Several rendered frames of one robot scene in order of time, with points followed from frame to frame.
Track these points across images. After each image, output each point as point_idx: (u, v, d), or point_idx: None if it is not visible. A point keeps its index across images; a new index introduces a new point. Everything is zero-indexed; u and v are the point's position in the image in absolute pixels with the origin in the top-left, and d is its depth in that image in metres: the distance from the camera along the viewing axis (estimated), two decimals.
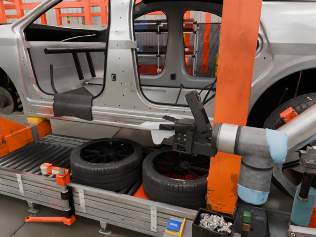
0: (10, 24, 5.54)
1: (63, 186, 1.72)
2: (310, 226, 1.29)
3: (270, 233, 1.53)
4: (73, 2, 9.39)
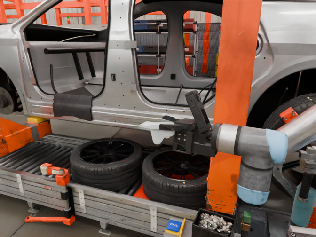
0: (10, 24, 5.54)
1: (63, 186, 1.72)
2: (310, 226, 1.29)
3: (270, 233, 1.53)
4: (73, 2, 9.38)
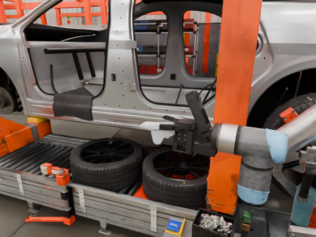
0: (10, 24, 5.54)
1: (63, 186, 1.72)
2: (310, 226, 1.29)
3: (270, 233, 1.53)
4: (73, 2, 9.39)
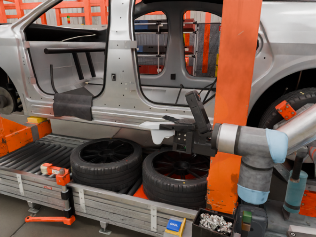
0: (10, 24, 5.54)
1: (63, 186, 1.72)
2: (303, 207, 1.43)
3: (267, 216, 1.68)
4: (73, 2, 9.39)
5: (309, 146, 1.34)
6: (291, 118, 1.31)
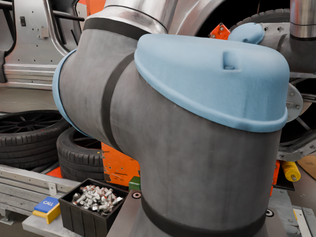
0: None
1: None
2: None
3: None
4: None
5: None
6: None
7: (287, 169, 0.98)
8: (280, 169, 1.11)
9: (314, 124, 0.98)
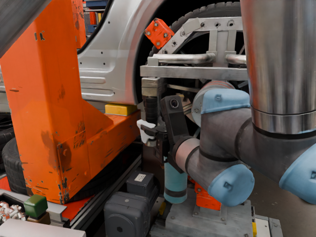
0: None
1: None
2: (200, 195, 0.91)
3: (170, 210, 1.16)
4: None
5: None
6: (165, 45, 0.79)
7: None
8: None
9: None
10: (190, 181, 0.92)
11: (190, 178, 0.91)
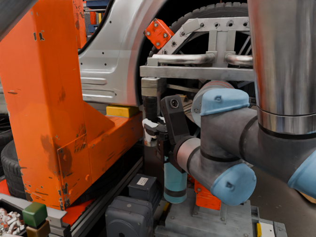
0: None
1: None
2: (200, 195, 0.92)
3: (170, 210, 1.16)
4: None
5: None
6: (165, 45, 0.79)
7: None
8: None
9: None
10: (189, 181, 0.92)
11: (190, 178, 0.91)
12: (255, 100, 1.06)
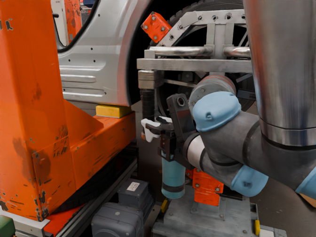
0: None
1: None
2: (198, 191, 0.91)
3: (169, 207, 1.15)
4: None
5: None
6: (163, 39, 0.78)
7: None
8: None
9: None
10: (188, 177, 0.92)
11: (188, 174, 0.91)
12: None
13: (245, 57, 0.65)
